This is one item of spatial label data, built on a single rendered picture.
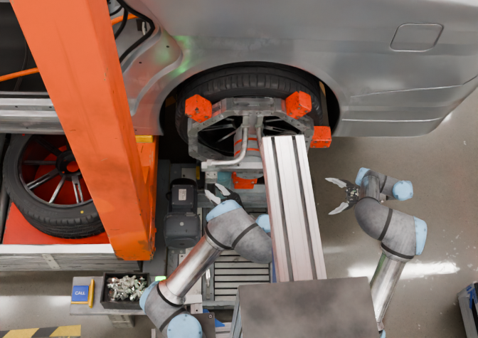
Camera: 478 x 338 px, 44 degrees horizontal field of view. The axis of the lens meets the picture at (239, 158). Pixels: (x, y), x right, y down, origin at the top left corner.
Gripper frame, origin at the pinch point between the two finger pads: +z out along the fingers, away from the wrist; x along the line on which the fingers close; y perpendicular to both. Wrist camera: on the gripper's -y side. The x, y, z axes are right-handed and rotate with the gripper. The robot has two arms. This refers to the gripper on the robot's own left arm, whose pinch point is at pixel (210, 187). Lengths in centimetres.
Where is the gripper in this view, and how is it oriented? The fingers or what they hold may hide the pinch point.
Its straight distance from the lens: 250.6
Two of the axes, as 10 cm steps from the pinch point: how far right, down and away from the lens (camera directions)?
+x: 6.9, -6.2, 3.7
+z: -7.2, -6.3, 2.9
